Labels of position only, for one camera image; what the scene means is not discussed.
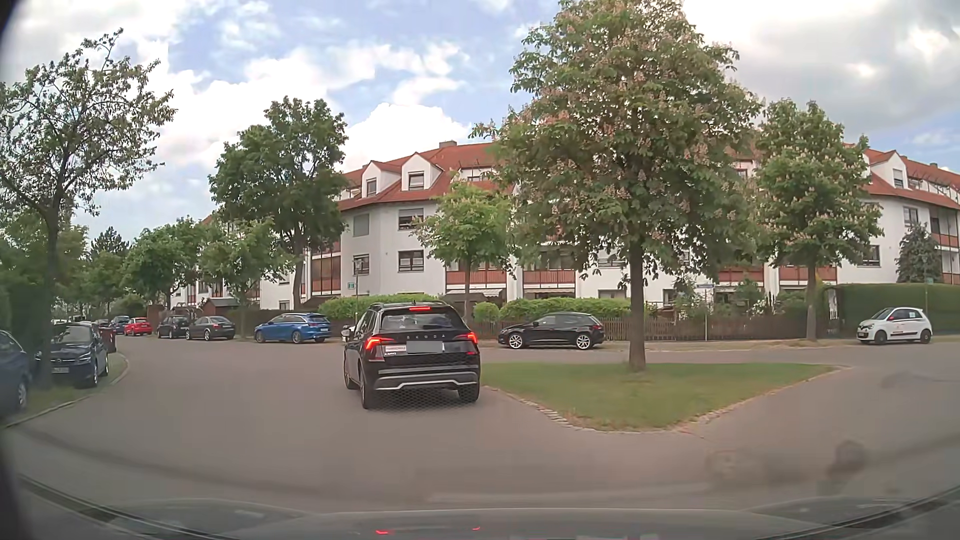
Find dark grey saloon car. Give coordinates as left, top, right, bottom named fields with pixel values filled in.
left=185, top=315, right=237, bottom=342

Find dark blue estate car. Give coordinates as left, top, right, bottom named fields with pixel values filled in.
left=33, top=321, right=111, bottom=390

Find large chestnut tree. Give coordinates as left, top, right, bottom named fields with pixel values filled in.
left=471, top=0, right=765, bottom=373

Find black SUV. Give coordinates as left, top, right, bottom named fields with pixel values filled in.
left=342, top=301, right=482, bottom=411

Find tall dark green tree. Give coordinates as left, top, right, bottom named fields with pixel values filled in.
left=208, top=95, right=351, bottom=310

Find small light green tree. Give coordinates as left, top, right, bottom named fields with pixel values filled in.
left=414, top=180, right=515, bottom=320

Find grey asphalt road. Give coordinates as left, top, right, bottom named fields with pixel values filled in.
left=0, top=335, right=960, bottom=519

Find small white car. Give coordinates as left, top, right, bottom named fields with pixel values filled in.
left=856, top=306, right=933, bottom=346

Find street name sign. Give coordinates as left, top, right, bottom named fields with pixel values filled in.
left=694, top=282, right=717, bottom=343

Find car's own bonnet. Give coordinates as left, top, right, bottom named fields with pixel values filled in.
left=22, top=480, right=960, bottom=540

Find trimmed green hedge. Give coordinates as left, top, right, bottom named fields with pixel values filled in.
left=834, top=282, right=960, bottom=336

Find rounded green bushes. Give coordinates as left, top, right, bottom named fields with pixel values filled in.
left=318, top=292, right=633, bottom=324

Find black hatchback car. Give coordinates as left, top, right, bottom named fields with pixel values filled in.
left=497, top=311, right=606, bottom=351

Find dark conifer tree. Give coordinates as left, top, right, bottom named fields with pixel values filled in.
left=895, top=222, right=944, bottom=285

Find wooden picket fence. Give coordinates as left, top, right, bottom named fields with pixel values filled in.
left=330, top=313, right=840, bottom=343

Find grass verge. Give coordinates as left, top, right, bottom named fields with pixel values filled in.
left=15, top=352, right=130, bottom=425

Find grass traffic island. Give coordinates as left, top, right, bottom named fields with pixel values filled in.
left=480, top=362, right=841, bottom=434

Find row of trees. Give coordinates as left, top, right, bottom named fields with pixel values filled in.
left=52, top=216, right=297, bottom=320

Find white building with red roof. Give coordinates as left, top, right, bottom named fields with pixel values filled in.
left=171, top=139, right=960, bottom=315

